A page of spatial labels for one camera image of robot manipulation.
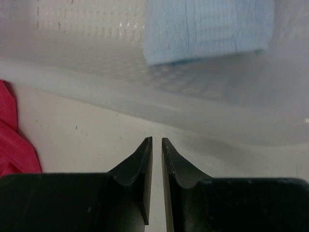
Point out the white plastic mesh basket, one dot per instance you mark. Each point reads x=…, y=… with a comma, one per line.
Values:
x=91, y=51

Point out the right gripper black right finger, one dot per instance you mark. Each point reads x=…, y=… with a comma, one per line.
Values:
x=197, y=202

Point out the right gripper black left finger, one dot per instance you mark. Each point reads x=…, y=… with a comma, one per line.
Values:
x=115, y=201

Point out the red towel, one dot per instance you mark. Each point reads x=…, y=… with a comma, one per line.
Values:
x=16, y=154

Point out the light blue towel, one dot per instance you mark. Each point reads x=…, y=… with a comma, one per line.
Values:
x=177, y=30

